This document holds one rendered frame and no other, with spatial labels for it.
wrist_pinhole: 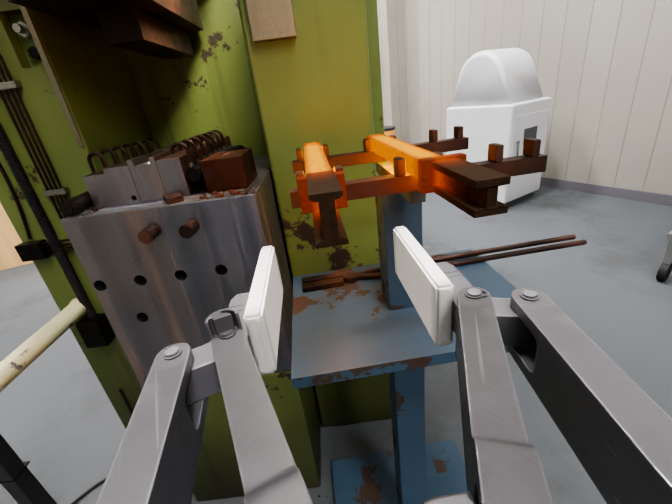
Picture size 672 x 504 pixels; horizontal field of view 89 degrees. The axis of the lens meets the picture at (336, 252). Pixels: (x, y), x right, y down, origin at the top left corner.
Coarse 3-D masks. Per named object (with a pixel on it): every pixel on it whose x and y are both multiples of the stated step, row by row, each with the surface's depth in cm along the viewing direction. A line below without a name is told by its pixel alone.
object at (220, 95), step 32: (224, 0) 96; (192, 32) 99; (224, 32) 99; (160, 64) 102; (192, 64) 102; (224, 64) 103; (160, 96) 106; (192, 96) 106; (224, 96) 106; (160, 128) 109; (192, 128) 110; (224, 128) 110; (256, 128) 111
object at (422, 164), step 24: (384, 144) 51; (408, 144) 48; (408, 168) 41; (432, 168) 34; (456, 168) 30; (480, 168) 29; (432, 192) 35; (456, 192) 31; (480, 192) 27; (480, 216) 27
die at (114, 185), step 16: (128, 160) 67; (160, 160) 67; (176, 160) 68; (96, 176) 68; (112, 176) 68; (128, 176) 68; (144, 176) 69; (160, 176) 69; (176, 176) 69; (96, 192) 69; (112, 192) 70; (128, 192) 70; (144, 192) 70; (160, 192) 70; (192, 192) 72
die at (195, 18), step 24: (24, 0) 57; (48, 0) 58; (72, 0) 59; (96, 0) 61; (120, 0) 63; (144, 0) 64; (168, 0) 72; (192, 0) 88; (96, 24) 75; (192, 24) 86
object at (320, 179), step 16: (304, 144) 62; (320, 144) 59; (320, 160) 44; (304, 176) 34; (320, 176) 31; (336, 176) 33; (304, 192) 33; (320, 192) 26; (336, 192) 25; (304, 208) 34; (320, 208) 26; (336, 208) 34; (320, 224) 30; (336, 224) 26; (320, 240) 27; (336, 240) 27
